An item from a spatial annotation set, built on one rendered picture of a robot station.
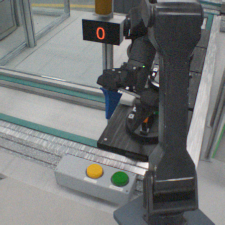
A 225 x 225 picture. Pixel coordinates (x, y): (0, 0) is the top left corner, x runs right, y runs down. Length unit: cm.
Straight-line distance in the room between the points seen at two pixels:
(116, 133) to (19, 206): 35
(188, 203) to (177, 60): 24
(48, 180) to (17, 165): 12
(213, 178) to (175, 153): 48
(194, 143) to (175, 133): 43
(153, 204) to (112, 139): 38
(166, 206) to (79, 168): 35
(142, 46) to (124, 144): 30
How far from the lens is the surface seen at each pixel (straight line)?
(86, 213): 81
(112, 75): 61
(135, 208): 58
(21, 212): 84
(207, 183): 91
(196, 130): 92
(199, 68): 121
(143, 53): 65
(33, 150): 90
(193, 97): 103
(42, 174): 91
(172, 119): 44
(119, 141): 82
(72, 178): 76
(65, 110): 103
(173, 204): 50
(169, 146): 45
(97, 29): 88
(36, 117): 102
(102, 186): 74
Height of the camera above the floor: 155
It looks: 39 degrees down
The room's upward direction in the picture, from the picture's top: straight up
